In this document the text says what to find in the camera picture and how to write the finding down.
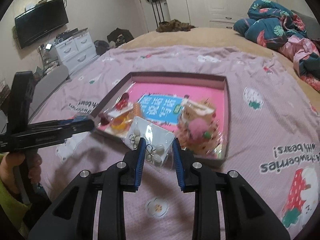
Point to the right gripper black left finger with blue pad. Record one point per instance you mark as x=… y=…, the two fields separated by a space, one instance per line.
x=71 y=215

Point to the black bag on floor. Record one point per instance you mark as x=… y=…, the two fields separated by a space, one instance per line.
x=120 y=36

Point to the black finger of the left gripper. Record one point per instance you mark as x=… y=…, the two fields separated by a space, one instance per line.
x=86 y=125
x=37 y=138

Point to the dark red hair clip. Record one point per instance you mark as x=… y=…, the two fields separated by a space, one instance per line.
x=103 y=119

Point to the small blue box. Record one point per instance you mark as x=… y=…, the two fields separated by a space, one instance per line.
x=80 y=117

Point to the grey bench seat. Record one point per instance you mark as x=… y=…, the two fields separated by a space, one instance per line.
x=47 y=86

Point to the pink fluffy strawberry clip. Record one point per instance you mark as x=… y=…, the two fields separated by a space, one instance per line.
x=199 y=129

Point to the teal floral quilt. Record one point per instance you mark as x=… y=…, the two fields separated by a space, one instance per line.
x=272 y=26

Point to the black wall television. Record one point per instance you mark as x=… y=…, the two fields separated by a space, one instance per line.
x=40 y=21

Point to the grey headboard cushion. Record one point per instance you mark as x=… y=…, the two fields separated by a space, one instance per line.
x=311 y=24

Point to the cream white hair claw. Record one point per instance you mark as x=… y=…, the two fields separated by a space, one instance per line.
x=192 y=110

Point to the person's left hand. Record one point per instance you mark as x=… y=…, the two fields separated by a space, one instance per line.
x=11 y=161

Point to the white flower earrings card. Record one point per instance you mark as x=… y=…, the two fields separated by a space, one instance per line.
x=158 y=141

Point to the white drawer cabinet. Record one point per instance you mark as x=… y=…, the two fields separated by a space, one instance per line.
x=76 y=52

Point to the tan bed cover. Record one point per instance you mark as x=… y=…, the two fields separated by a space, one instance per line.
x=218 y=37

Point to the red dotted scrunchies in bag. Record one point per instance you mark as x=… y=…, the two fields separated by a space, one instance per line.
x=211 y=148

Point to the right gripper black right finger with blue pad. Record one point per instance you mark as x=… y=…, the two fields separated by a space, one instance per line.
x=246 y=215

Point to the olive clothing on bed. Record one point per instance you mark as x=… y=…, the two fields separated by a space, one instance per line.
x=173 y=26

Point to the dark cardboard tray box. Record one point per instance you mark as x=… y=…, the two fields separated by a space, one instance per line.
x=175 y=104

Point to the orange yellow hair clips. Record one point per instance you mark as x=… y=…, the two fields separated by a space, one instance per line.
x=121 y=123

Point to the pink book in tray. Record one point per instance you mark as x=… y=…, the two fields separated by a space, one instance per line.
x=175 y=104

